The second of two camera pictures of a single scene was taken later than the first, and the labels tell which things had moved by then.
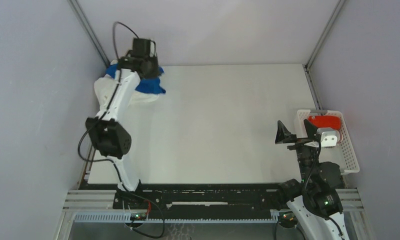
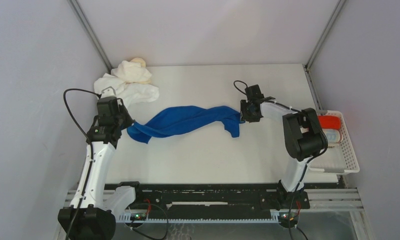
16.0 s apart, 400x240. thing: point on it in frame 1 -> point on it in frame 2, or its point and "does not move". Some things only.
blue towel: (152, 84) -> (175, 119)
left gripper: (156, 73) -> (129, 121)
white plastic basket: (343, 154) does not move
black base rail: (198, 201) does not move
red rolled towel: (325, 121) does not move
